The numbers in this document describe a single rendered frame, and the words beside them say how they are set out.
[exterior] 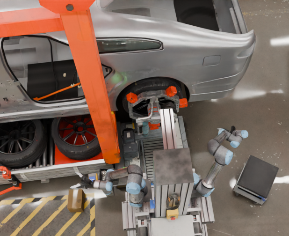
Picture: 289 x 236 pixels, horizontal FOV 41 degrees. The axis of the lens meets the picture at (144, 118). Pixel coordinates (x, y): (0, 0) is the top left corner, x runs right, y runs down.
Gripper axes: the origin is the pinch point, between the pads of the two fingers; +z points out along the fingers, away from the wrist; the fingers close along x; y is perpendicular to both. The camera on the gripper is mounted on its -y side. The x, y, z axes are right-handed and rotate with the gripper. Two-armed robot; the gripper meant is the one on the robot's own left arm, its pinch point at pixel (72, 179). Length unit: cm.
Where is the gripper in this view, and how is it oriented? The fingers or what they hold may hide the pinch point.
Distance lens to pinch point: 344.2
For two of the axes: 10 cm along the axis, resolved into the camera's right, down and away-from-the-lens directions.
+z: -9.8, -1.3, 1.1
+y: 0.1, 6.0, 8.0
